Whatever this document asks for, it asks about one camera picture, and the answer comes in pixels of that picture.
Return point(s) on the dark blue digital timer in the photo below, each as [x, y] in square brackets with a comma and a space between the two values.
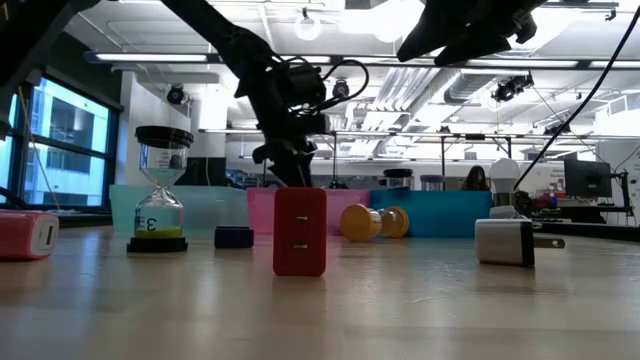
[234, 238]

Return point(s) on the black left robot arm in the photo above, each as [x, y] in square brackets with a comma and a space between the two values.
[225, 35]

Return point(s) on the translucent pink plastic bin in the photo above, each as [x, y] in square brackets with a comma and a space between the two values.
[345, 210]

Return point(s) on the black computer monitor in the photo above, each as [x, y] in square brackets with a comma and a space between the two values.
[587, 178]

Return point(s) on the white light bulb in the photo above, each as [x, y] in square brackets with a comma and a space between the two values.
[504, 175]

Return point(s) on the long ceiling light strip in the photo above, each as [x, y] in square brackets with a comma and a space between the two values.
[145, 57]

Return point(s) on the white charger with black end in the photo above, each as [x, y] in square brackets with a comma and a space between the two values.
[500, 242]

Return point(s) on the orange hourglass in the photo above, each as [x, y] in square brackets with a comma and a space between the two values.
[357, 223]

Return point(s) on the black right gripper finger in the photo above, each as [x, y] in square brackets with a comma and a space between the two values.
[425, 42]
[470, 52]

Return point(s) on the translucent green plastic bin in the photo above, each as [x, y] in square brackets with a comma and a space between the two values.
[215, 210]

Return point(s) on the lavender hourglass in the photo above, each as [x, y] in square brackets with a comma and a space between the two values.
[432, 180]

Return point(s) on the black ceiling camera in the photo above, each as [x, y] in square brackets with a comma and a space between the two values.
[557, 128]
[341, 89]
[510, 87]
[175, 94]

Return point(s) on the black background box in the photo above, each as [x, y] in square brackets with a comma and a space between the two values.
[200, 171]

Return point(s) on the person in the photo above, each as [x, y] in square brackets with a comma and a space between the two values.
[475, 180]

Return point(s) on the large window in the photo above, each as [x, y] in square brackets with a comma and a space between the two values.
[70, 115]

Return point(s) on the yellow sand hourglass black caps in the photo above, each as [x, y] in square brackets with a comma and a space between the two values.
[160, 220]

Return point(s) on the tall red wall charger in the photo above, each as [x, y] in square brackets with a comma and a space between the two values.
[300, 260]

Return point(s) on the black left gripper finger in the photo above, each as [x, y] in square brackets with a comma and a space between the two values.
[280, 174]
[301, 174]

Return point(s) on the blue plastic bin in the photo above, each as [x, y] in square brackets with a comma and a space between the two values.
[440, 215]

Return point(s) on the pink usb charger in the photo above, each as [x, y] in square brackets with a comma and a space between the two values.
[20, 235]

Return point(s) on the black background workbench frame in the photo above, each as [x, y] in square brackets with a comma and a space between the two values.
[400, 134]

